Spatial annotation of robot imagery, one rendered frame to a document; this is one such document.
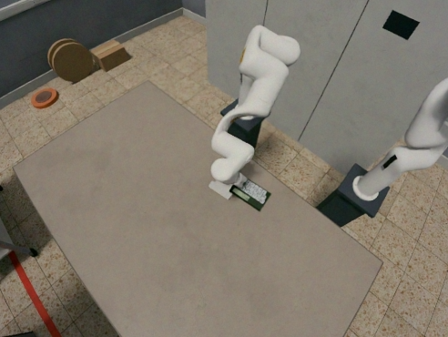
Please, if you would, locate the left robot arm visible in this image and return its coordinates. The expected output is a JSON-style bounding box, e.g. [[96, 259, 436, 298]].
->
[[352, 77, 448, 201]]

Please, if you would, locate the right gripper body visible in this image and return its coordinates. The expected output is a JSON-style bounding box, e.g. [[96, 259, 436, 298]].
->
[[233, 173, 247, 188]]

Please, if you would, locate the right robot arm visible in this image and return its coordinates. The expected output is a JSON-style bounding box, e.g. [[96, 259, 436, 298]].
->
[[209, 26, 300, 199]]

